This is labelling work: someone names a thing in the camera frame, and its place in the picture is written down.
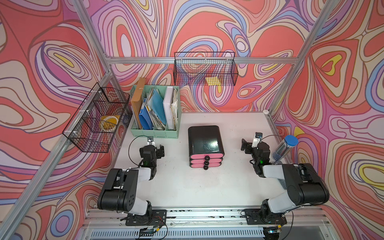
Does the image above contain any black drawer cabinet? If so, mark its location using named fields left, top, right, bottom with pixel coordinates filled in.
left=188, top=125, right=225, bottom=160

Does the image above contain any pink top drawer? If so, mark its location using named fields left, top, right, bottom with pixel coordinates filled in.
left=190, top=153, right=224, bottom=160

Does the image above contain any pink bottom drawer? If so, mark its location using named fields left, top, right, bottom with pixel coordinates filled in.
left=190, top=163, right=222, bottom=170

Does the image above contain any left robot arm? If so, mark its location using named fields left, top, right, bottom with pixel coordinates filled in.
left=97, top=145, right=165, bottom=216

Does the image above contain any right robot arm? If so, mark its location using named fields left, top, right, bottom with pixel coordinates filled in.
left=241, top=139, right=330, bottom=215

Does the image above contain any green file organizer box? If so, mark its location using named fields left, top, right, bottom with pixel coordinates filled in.
left=130, top=85, right=182, bottom=139

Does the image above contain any blue capped clear tube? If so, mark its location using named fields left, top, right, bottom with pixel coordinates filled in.
left=272, top=135, right=299, bottom=162

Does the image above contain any blue folder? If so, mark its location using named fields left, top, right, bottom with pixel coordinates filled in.
left=139, top=107, right=153, bottom=130

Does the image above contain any white binder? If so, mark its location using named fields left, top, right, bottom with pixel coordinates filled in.
left=163, top=86, right=175, bottom=131

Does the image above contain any yellow tape roll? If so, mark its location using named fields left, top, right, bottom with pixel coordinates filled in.
left=100, top=116, right=119, bottom=133

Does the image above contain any brown cardboard folder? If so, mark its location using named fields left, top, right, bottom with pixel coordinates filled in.
left=131, top=78, right=146, bottom=129

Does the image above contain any teal plastic folder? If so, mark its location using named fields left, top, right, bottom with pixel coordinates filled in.
left=150, top=88, right=167, bottom=125

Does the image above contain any yellow sticky note pad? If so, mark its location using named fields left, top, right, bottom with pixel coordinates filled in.
left=205, top=77, right=221, bottom=86

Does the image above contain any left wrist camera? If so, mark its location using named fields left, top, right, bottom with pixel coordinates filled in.
left=147, top=136, right=155, bottom=146

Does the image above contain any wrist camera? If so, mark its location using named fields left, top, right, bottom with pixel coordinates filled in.
left=252, top=132, right=263, bottom=148
left=147, top=136, right=155, bottom=146

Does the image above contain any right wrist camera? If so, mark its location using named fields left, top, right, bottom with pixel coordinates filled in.
left=252, top=132, right=263, bottom=148

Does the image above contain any black wire basket left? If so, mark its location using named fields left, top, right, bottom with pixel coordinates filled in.
left=63, top=83, right=132, bottom=153

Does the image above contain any black wire basket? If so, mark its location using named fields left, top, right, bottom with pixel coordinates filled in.
left=63, top=83, right=132, bottom=153
left=174, top=50, right=239, bottom=87

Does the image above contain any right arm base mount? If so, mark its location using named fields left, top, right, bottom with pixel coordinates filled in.
left=243, top=209, right=287, bottom=226

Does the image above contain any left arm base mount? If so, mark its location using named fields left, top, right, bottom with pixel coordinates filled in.
left=121, top=210, right=167, bottom=227

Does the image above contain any black wire basket back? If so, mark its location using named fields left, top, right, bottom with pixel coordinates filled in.
left=174, top=50, right=239, bottom=87

